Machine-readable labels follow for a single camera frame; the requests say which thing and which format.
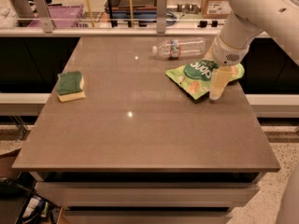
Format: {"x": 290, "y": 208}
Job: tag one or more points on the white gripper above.
{"x": 228, "y": 53}

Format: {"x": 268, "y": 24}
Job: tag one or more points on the green rice chip bag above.
{"x": 194, "y": 78}

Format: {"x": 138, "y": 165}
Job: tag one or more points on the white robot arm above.
{"x": 278, "y": 201}

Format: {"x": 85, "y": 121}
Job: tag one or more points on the green and yellow sponge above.
{"x": 70, "y": 86}

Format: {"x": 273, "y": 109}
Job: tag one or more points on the clear plastic water bottle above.
{"x": 176, "y": 48}

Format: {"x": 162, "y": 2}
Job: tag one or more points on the cardboard box with label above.
{"x": 215, "y": 9}

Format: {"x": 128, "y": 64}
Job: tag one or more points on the black pole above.
{"x": 114, "y": 23}

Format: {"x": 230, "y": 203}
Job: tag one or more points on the yellow pole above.
{"x": 90, "y": 12}

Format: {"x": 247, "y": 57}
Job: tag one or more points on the purple plastic crate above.
{"x": 66, "y": 16}

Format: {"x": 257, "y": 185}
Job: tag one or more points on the upper grey drawer front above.
{"x": 92, "y": 194}

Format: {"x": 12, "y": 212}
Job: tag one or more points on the grey drawer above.
{"x": 146, "y": 217}
{"x": 92, "y": 194}

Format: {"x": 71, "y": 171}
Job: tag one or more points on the lower grey drawer front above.
{"x": 146, "y": 217}

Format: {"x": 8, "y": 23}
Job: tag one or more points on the centre metal rail post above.
{"x": 161, "y": 16}

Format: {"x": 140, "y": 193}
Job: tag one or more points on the metal rail post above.
{"x": 161, "y": 16}
{"x": 44, "y": 15}

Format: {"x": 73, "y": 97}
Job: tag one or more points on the left metal rail post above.
{"x": 44, "y": 15}

